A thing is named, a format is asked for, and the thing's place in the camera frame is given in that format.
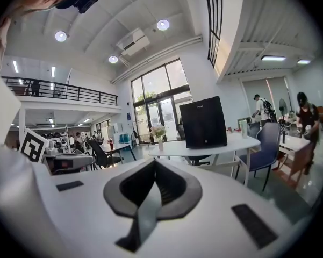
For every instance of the white ceiling air conditioner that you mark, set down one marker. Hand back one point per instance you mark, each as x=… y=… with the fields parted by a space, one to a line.
x=133 y=42

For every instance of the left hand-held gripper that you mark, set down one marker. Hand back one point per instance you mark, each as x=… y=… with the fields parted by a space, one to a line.
x=33 y=145

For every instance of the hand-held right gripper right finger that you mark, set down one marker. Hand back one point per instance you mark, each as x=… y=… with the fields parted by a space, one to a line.
x=188 y=192

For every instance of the white curved table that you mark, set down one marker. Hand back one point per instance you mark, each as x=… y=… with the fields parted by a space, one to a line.
x=174 y=150

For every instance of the black mini fridge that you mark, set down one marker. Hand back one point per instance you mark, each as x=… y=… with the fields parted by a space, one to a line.
x=204 y=124

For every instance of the rectangular ceiling light panel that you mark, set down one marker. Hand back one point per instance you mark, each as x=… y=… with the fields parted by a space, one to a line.
x=303 y=61
x=273 y=58

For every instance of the black mezzanine railing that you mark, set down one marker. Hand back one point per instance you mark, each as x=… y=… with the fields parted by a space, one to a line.
x=70 y=91

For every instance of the pale green tumbler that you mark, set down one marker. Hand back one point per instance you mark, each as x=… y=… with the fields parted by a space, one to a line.
x=243 y=129

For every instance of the glass entrance door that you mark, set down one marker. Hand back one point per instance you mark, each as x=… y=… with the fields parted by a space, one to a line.
x=161 y=111

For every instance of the black office chair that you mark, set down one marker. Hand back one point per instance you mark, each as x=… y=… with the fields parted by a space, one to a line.
x=100 y=152

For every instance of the standing fan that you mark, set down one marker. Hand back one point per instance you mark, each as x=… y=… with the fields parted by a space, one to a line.
x=282 y=106

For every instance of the red bottle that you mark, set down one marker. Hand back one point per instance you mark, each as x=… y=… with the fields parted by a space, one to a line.
x=111 y=144

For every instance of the black window grille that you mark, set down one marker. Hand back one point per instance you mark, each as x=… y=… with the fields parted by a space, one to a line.
x=213 y=23

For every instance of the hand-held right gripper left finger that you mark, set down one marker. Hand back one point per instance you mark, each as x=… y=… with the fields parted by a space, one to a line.
x=115 y=195

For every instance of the round ceiling light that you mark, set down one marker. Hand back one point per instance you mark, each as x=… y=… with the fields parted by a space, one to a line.
x=60 y=36
x=163 y=25
x=113 y=59

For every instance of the wooden side white desk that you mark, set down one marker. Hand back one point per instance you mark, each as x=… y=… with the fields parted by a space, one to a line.
x=293 y=144

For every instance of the black head camera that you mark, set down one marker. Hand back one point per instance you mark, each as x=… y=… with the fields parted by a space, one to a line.
x=86 y=0

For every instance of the blue chair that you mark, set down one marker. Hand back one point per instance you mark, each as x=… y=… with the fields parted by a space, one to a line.
x=268 y=141

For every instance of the vase of pale flowers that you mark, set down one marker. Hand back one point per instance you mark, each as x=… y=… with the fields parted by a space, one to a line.
x=159 y=133

